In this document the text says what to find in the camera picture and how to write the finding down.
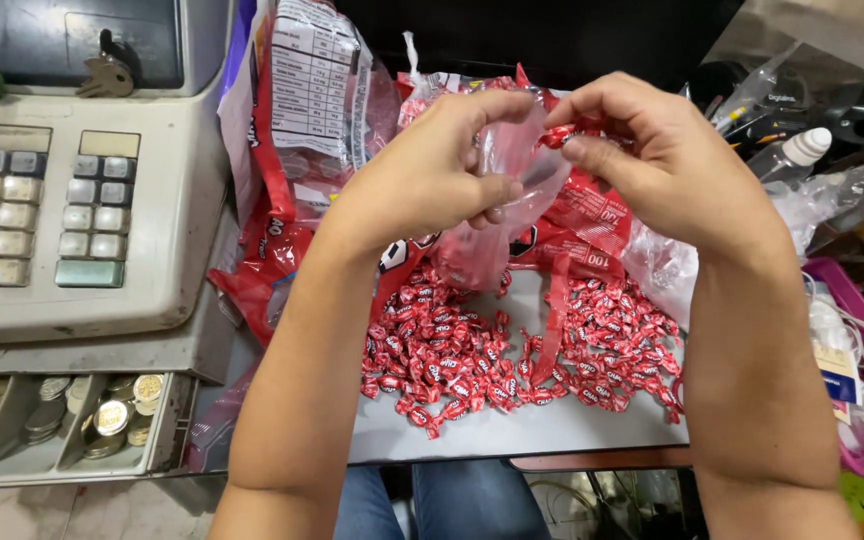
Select crumpled clear plastic bags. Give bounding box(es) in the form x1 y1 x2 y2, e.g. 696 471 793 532
618 163 864 333

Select heap of coins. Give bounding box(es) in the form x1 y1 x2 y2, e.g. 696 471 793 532
0 373 167 461

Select clear bag with pens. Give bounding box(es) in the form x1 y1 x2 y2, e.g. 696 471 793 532
708 41 806 138

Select pink plastic basket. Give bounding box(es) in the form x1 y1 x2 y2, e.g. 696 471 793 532
801 256 864 479

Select grey coin drawer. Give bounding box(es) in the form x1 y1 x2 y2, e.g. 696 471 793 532
0 370 198 493

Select person's blue jeans legs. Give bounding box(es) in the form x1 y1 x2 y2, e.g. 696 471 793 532
333 459 553 540

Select person's right hand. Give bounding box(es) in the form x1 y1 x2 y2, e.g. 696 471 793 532
543 71 780 262

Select metal key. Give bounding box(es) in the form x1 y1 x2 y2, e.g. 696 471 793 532
75 30 136 99

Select pinkish clear plastic bag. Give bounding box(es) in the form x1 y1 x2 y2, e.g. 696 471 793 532
183 360 262 475

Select beige cash register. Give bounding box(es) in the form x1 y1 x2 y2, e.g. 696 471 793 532
0 0 242 376

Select tied bag of candies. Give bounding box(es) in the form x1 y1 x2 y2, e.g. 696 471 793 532
396 31 553 130

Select small clear plastic bag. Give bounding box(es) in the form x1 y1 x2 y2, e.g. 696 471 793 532
430 90 576 294

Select red candy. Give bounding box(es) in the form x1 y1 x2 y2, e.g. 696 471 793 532
539 123 591 149

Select torn open red bag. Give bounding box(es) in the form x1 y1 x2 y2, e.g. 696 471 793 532
508 66 637 385

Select purple packet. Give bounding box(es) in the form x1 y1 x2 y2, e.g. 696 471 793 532
219 0 259 100

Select person's left hand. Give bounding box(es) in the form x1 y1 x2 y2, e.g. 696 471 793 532
329 89 536 258

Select white capped clear bottle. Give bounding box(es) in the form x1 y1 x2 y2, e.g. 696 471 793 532
745 126 834 186

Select pile of red candies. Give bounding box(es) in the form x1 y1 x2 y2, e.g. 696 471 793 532
359 258 686 441

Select large red candy bag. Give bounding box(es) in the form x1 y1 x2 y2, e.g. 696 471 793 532
206 0 405 348

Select white blue paper tag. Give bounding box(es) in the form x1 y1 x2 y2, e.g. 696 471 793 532
813 341 864 407

